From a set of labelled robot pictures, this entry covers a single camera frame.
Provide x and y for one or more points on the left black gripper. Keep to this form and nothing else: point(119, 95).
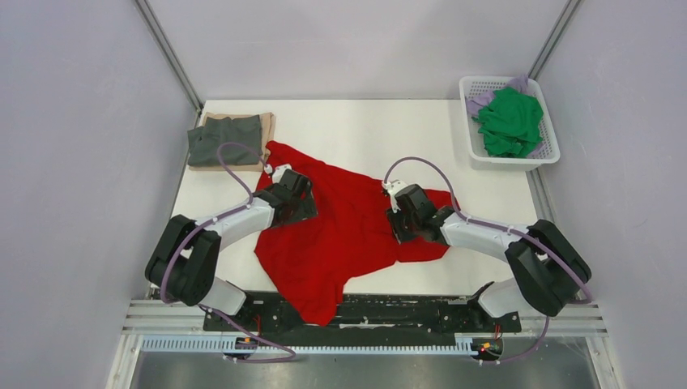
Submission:
point(306, 208)

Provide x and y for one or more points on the folded beige t shirt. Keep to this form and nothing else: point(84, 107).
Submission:
point(268, 129)

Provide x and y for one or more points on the red t shirt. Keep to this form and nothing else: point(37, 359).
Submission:
point(309, 262)

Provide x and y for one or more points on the green t shirt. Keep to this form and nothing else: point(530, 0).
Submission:
point(510, 123)

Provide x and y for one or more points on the right aluminium frame post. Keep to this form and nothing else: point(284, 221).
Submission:
point(563, 20)

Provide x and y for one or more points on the aluminium frame post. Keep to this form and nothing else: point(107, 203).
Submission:
point(563, 20)
point(166, 48)

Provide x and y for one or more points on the lilac t shirt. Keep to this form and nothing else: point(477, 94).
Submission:
point(480, 99)

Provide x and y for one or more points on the folded grey t shirt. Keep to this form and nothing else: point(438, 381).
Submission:
point(205, 140)

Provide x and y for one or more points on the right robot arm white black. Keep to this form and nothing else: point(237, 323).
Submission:
point(547, 272)

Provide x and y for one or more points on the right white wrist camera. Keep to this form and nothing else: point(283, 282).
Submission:
point(391, 189)

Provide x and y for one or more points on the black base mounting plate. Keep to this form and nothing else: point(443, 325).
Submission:
point(373, 320)

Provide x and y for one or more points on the white slotted cable duct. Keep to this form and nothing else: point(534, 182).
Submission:
point(243, 345)

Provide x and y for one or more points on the left aluminium frame post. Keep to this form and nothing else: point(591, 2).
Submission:
point(166, 48)

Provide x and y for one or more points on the white plastic basket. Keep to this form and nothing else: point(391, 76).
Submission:
point(545, 153)

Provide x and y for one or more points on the right aluminium table rail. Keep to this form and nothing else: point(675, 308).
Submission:
point(541, 197)

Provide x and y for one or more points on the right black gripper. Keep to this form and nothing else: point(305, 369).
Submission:
point(402, 236)

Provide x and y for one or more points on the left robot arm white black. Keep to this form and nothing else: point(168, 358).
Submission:
point(184, 262)

